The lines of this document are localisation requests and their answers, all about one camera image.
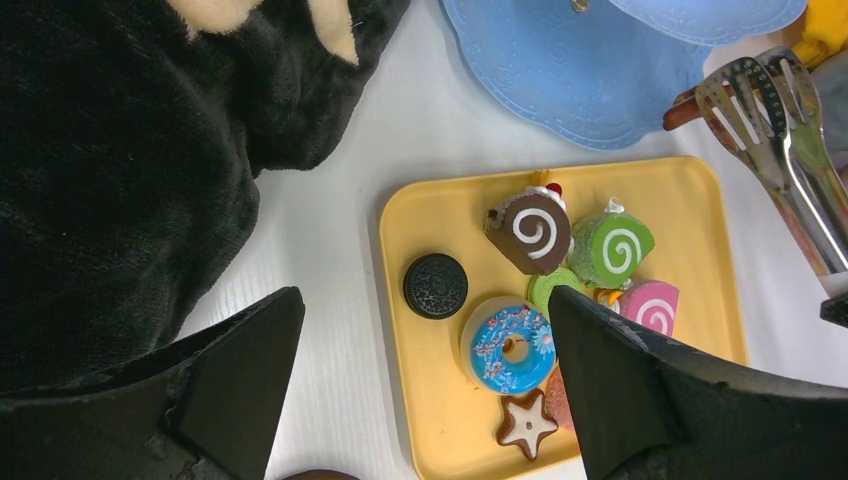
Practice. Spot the black sandwich cookie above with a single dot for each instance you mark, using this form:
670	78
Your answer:
435	286

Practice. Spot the green macaron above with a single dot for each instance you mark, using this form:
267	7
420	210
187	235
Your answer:
540	287

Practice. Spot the yellow garment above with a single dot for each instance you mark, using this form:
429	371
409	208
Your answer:
824	33

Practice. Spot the blue frosted donut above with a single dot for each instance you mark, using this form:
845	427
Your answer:
507	346

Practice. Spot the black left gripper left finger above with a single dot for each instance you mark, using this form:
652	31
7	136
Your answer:
205	407

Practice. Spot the star cookie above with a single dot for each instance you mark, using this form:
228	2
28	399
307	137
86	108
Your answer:
525	423
685	109

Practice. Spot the grey mug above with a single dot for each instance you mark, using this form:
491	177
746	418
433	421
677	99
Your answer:
830	79

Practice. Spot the chocolate swirl roll cake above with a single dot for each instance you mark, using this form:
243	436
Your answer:
532	229

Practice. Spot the black floral plush pillow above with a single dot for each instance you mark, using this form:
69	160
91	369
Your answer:
132	134

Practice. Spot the green swirl roll cake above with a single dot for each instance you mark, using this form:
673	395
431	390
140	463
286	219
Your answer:
609	246

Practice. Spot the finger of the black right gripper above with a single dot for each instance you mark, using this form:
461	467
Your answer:
835	310

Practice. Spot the metal serving tongs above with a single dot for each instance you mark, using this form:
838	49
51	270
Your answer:
766	112

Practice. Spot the yellow serving tray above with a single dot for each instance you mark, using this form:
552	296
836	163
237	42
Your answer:
452	422

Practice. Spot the blue three-tier cake stand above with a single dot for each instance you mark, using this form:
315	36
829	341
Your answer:
604	76

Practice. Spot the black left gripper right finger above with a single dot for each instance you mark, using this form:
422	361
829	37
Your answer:
646	406

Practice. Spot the brown round coaster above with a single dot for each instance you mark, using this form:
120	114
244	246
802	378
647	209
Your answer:
321	474

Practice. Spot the pink round candy cake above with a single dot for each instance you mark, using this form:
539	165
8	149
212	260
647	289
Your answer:
557	406

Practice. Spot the pink swirl roll cake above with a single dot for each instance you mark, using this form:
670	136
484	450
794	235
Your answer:
652	304

